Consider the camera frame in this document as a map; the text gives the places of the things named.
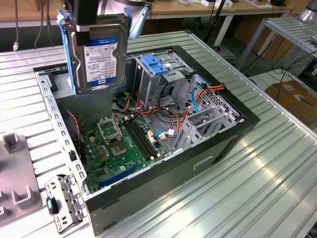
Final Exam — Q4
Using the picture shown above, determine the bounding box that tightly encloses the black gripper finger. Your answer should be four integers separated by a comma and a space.
75, 0, 99, 47
64, 0, 75, 23

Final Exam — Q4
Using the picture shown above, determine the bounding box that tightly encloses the hard disk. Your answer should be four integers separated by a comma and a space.
56, 8, 131, 96

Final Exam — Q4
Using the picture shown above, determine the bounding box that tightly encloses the grey metal disk bay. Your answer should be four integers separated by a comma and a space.
172, 106, 243, 153

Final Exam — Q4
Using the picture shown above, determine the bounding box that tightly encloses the blue plastic drive latch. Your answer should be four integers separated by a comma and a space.
140, 56, 169, 77

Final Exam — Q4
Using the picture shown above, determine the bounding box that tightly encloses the grey power supply unit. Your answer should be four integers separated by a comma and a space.
51, 74, 114, 124

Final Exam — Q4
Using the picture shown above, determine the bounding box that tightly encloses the grey optical drive cage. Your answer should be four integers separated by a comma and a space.
133, 53, 194, 110

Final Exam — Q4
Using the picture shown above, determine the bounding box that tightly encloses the metal socket cover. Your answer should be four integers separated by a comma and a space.
97, 118, 124, 144

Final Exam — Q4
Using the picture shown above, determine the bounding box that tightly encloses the CPU socket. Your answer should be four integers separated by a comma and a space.
108, 140, 132, 159

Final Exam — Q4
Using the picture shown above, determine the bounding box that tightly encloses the green motherboard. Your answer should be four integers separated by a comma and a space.
80, 115, 169, 194

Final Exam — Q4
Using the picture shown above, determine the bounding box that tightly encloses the blue expansion slot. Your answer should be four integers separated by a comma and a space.
99, 165, 139, 188

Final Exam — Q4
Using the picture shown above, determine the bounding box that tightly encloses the grey parts rack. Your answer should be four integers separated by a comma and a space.
0, 132, 43, 227

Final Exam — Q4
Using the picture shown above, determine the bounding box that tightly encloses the black open PC case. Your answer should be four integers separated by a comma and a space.
33, 45, 261, 237

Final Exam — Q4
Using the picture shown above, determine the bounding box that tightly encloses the black latch with blue button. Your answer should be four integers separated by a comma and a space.
46, 197, 60, 215

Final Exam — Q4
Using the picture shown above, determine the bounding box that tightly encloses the metal slat side table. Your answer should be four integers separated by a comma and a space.
237, 14, 317, 72

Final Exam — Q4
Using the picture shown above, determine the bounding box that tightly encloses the cardboard box with labels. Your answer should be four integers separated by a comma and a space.
264, 80, 317, 124

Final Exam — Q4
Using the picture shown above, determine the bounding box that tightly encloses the grey cable with plug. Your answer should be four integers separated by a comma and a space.
12, 0, 21, 52

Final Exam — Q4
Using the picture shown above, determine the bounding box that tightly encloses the red and black fan wire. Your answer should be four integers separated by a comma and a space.
66, 110, 83, 149

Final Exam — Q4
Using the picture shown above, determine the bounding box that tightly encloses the orange and black wire bundle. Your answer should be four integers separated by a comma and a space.
112, 90, 194, 136

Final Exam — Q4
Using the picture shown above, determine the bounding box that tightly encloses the long blue data wire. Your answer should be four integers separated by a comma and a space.
191, 76, 208, 114

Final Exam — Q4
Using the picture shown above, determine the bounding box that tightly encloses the short blue wire with label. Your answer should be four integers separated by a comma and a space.
155, 130, 179, 141

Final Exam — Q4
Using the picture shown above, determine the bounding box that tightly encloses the orange red yellow power wire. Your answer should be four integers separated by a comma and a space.
195, 82, 226, 104

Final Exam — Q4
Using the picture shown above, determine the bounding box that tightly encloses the metal card retention bracket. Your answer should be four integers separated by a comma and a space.
44, 173, 87, 234

